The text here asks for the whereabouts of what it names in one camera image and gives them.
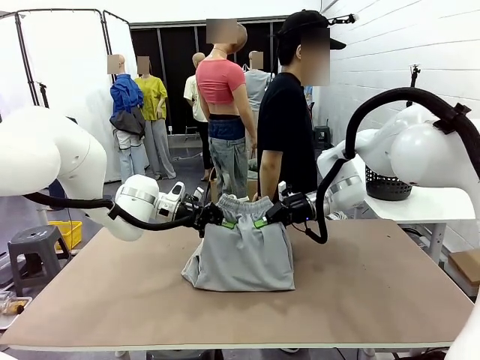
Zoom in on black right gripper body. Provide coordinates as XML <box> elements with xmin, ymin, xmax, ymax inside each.
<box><xmin>286</xmin><ymin>191</ymin><xmax>320</xmax><ymax>227</ymax></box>

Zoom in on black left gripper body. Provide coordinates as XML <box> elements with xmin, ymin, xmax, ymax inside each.
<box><xmin>175</xmin><ymin>196</ymin><xmax>207</xmax><ymax>228</ymax></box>

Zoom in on grey training pants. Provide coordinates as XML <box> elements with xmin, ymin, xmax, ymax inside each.
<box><xmin>181</xmin><ymin>193</ymin><xmax>297</xmax><ymax>293</ymax></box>

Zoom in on black perforated plastic basket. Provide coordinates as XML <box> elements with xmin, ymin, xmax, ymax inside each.
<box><xmin>364</xmin><ymin>164</ymin><xmax>414</xmax><ymax>201</ymax></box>

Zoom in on person's right forearm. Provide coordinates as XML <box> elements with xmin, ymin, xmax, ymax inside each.
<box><xmin>257</xmin><ymin>149</ymin><xmax>280</xmax><ymax>196</ymax></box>

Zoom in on black stool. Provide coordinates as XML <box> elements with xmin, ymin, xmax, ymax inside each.
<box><xmin>312</xmin><ymin>125</ymin><xmax>333</xmax><ymax>152</ymax></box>

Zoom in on person in black t-shirt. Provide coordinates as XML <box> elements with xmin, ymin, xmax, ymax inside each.
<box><xmin>251</xmin><ymin>10</ymin><xmax>348</xmax><ymax>204</ymax></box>

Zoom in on bald mannequin in cream shirt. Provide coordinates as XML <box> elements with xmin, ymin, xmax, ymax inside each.
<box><xmin>183</xmin><ymin>52</ymin><xmax>213</xmax><ymax>172</ymax></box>

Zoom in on mannequin in yellow shirt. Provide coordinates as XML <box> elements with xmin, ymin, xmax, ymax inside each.
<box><xmin>133</xmin><ymin>55</ymin><xmax>177</xmax><ymax>182</ymax></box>

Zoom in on yellow plastic crate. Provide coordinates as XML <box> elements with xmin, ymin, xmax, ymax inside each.
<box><xmin>48</xmin><ymin>220</ymin><xmax>83</xmax><ymax>251</ymax></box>

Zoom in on white side table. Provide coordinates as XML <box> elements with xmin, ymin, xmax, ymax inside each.
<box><xmin>361</xmin><ymin>153</ymin><xmax>478</xmax><ymax>264</ymax></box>

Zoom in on mannequin in blue jacket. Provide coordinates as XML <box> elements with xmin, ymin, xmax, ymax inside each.
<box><xmin>109</xmin><ymin>54</ymin><xmax>149</xmax><ymax>185</ymax></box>

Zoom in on mannequin in pink top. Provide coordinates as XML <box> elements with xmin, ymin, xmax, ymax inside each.
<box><xmin>195</xmin><ymin>22</ymin><xmax>258</xmax><ymax>203</ymax></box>

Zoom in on grey plastic stool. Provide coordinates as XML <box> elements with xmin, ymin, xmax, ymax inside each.
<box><xmin>7</xmin><ymin>224</ymin><xmax>71</xmax><ymax>297</ymax></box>

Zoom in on flat cardboard box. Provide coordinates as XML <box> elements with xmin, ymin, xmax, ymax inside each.
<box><xmin>448</xmin><ymin>249</ymin><xmax>480</xmax><ymax>298</ymax></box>

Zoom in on black cap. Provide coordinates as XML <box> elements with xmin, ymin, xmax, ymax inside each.
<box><xmin>277</xmin><ymin>10</ymin><xmax>347</xmax><ymax>51</ymax></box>

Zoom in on black light stand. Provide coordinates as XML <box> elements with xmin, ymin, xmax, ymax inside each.
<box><xmin>36</xmin><ymin>82</ymin><xmax>50</xmax><ymax>110</ymax></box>

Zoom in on white tray with snacks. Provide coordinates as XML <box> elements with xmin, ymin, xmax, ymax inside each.
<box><xmin>0</xmin><ymin>290</ymin><xmax>33</xmax><ymax>331</ymax></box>

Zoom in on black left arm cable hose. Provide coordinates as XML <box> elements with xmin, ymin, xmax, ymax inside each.
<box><xmin>22</xmin><ymin>191</ymin><xmax>200</xmax><ymax>232</ymax></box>

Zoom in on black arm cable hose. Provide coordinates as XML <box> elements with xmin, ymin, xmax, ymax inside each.
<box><xmin>305</xmin><ymin>87</ymin><xmax>480</xmax><ymax>245</ymax></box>
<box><xmin>22</xmin><ymin>191</ymin><xmax>200</xmax><ymax>232</ymax></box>

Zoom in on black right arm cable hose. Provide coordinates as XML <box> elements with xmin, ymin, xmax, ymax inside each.
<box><xmin>305</xmin><ymin>87</ymin><xmax>480</xmax><ymax>245</ymax></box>

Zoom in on black camera tripod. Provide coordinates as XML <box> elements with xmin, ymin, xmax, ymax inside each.
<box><xmin>408</xmin><ymin>63</ymin><xmax>423</xmax><ymax>110</ymax></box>

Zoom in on white backdrop panel black frame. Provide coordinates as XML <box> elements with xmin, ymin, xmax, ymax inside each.
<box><xmin>0</xmin><ymin>10</ymin><xmax>113</xmax><ymax>185</ymax></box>
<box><xmin>101</xmin><ymin>10</ymin><xmax>133</xmax><ymax>97</ymax></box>

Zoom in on head-mounted camera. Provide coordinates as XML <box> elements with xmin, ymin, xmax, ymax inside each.
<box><xmin>325</xmin><ymin>13</ymin><xmax>358</xmax><ymax>26</ymax></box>

